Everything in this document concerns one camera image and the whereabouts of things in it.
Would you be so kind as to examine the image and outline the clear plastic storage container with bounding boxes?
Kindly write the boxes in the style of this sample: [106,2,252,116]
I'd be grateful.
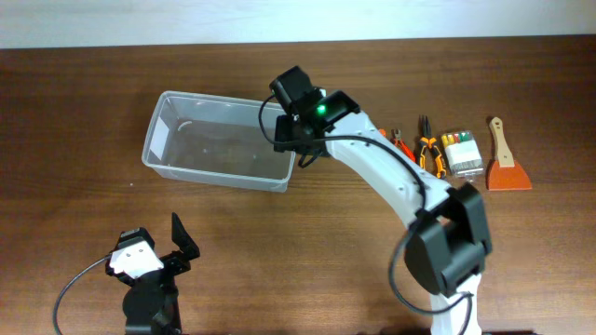
[142,91,295,193]

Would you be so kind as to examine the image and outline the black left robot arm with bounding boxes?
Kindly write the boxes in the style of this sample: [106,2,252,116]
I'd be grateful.
[105,213,200,335]

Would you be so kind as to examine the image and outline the orange black needle nose pliers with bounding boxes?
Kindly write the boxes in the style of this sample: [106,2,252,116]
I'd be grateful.
[416,115,447,180]

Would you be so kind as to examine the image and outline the clear pack of coloured clips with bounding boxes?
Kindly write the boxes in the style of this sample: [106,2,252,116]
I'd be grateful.
[440,130,484,178]

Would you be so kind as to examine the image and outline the red handled cutting pliers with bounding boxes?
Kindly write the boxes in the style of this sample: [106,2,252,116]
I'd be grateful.
[390,128,416,162]

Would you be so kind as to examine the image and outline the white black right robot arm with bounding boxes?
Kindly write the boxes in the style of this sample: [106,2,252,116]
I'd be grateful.
[269,66,493,334]

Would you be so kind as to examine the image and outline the orange scraper with wooden handle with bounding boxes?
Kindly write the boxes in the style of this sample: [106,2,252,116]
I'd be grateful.
[486,117,533,191]

